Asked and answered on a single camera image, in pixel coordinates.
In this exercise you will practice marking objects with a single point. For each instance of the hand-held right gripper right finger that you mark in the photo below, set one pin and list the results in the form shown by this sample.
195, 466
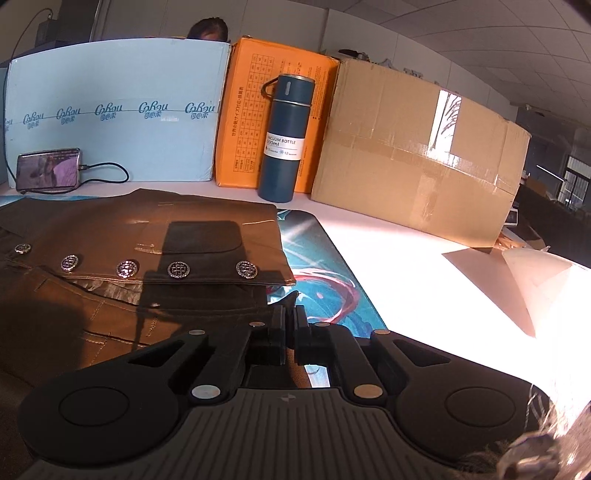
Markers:
302, 326

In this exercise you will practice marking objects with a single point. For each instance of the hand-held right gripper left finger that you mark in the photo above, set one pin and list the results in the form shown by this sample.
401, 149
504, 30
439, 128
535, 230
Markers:
278, 325

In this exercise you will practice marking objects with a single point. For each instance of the brown leather jacket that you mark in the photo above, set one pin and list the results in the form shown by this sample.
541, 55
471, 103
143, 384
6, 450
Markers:
115, 258

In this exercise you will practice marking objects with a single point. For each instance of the printed teal desk mat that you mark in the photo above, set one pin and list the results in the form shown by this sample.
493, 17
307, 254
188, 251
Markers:
332, 272

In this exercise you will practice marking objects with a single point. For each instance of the dark blue vacuum bottle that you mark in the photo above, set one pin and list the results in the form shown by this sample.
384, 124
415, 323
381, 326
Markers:
281, 141

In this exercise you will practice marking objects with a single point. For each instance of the brown cardboard box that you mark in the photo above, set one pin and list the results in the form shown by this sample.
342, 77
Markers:
415, 157

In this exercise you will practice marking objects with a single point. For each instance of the orange cardboard box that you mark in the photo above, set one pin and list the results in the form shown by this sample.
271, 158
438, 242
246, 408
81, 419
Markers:
258, 115

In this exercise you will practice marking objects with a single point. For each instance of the light blue cardboard box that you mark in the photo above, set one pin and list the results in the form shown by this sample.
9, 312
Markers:
120, 110

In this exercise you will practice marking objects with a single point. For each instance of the smartphone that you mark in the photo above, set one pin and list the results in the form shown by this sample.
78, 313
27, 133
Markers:
47, 170

